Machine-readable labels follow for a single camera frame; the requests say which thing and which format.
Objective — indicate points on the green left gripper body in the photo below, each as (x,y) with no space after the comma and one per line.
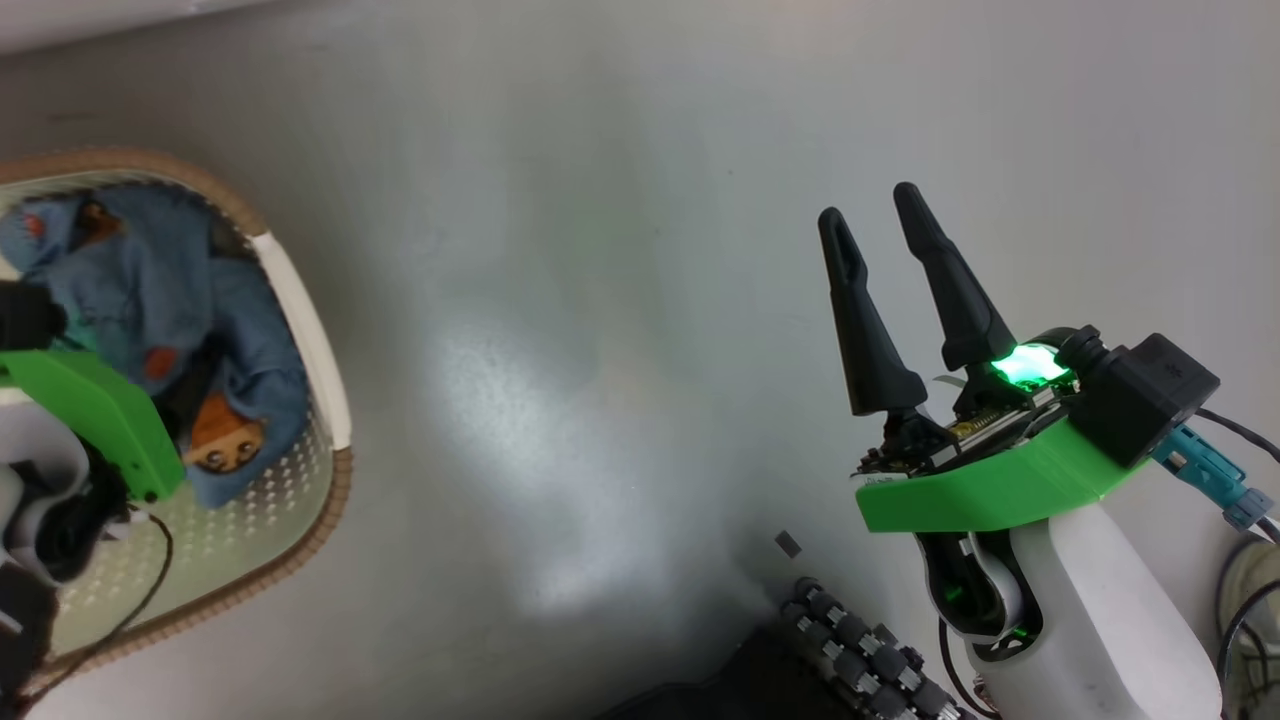
(90,385)

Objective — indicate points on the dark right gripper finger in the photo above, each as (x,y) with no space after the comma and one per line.
(960,310)
(870,350)

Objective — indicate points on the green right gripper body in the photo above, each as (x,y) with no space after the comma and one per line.
(980,485)

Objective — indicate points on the blue bear-print garment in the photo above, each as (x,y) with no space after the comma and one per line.
(150,280)

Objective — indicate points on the cream perforated laundry basket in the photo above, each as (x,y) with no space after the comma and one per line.
(300,300)

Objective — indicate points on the small dark floor piece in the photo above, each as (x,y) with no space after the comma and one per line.
(788,544)

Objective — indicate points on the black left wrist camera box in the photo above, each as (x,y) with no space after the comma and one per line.
(30,315)

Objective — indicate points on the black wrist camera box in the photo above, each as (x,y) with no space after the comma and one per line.
(1140,400)
(30,315)

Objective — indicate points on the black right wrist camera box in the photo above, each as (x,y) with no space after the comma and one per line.
(1140,400)

